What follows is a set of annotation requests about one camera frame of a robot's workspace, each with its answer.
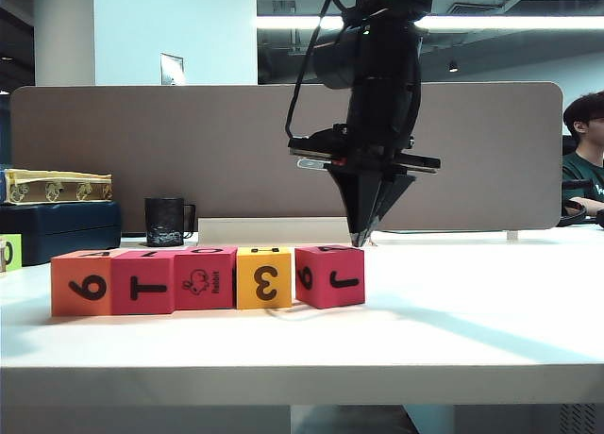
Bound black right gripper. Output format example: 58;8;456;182
287;78;444;247

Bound pink block with J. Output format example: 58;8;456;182
294;244;366;310

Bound yellow foam block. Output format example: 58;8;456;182
235;247;294;310

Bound pink block with O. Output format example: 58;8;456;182
173;245;239;311

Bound pink block with T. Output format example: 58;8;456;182
110;249;190;316

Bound orange foam block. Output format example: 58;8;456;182
50;249;127;318

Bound person with dark hair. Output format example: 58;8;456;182
562;92;604;227

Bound grey desk divider panel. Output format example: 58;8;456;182
9;81;564;234

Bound black mug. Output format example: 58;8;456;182
143;196;197;248

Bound ceiling light strip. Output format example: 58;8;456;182
256;14;604;32

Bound perforated metal panel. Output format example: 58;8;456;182
558;403;599;434

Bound dark blue case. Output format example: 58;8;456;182
0;201;123;268

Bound yellow patterned box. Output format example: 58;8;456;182
3;169;114;206

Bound green foam block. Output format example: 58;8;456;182
0;234;24;274

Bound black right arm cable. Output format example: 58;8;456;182
285;0;348;142

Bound wall sign on pillar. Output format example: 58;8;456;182
159;53;185;87

